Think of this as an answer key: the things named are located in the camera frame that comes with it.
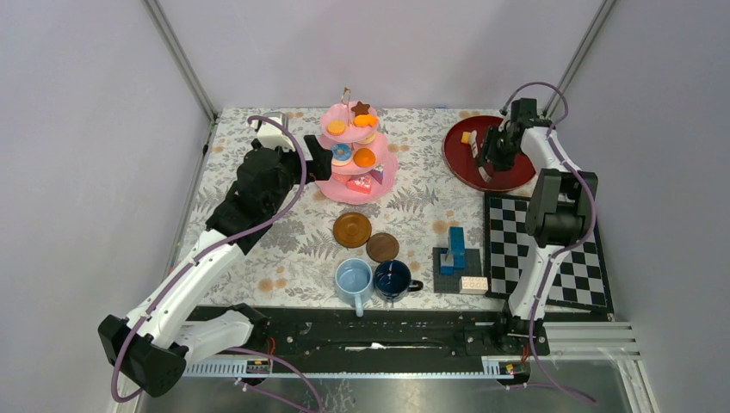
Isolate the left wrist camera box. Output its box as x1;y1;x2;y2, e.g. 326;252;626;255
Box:
250;111;294;151

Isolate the blue frosted donut toy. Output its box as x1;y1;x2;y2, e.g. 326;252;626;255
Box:
331;143;353;166

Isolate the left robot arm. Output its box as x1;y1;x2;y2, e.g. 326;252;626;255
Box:
98;135;333;403

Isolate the orange yellow fish pastry toy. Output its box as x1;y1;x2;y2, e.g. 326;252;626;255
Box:
353;114;379;128

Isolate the aluminium frame post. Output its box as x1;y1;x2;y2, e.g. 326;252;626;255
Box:
141;0;218;122
557;0;619;95

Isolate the floral patterned tablecloth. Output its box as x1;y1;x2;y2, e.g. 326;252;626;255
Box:
180;108;502;311

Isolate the brown star cookie toy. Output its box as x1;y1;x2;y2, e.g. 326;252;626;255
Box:
350;101;370;117

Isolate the pink three-tier cake stand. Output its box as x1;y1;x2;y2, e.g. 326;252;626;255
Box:
318;87;398;206

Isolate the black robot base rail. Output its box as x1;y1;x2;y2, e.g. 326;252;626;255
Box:
231;303;531;375

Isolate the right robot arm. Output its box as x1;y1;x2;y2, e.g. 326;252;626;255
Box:
475;98;597;324

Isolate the dark brown wooden coaster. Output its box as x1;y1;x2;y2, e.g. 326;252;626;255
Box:
366;232;399;262

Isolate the light blue mug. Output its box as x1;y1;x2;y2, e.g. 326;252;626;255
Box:
334;258;374;317

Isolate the dark blue mug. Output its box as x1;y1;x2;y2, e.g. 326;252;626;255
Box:
374;260;424;302

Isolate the aluminium frame post right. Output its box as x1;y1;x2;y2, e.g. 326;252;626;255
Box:
557;0;619;95

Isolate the orange round cookie toy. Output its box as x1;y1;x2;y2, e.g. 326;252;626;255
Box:
325;120;348;136

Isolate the blue building block tower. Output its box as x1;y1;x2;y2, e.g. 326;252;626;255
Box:
439;226;467;275

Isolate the grey building block baseplate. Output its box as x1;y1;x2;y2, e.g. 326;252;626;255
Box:
432;247;486;294

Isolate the yellow round cake toy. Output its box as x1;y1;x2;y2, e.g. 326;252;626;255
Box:
356;132;379;145

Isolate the black white checkerboard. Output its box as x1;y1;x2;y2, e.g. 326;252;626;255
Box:
484;192;614;314

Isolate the pink purple cake slice toy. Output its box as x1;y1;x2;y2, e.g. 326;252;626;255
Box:
368;164;385;185

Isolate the white building block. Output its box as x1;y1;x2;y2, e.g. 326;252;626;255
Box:
459;276;489;295

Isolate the orange tart toy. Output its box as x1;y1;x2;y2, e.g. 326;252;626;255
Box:
352;148;377;168

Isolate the aluminium frame post left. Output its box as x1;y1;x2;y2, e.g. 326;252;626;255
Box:
141;0;218;122

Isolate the light brown wooden coaster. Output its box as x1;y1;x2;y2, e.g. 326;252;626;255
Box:
333;212;372;249

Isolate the dark red round tray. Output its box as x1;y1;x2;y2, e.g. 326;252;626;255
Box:
442;115;536;192

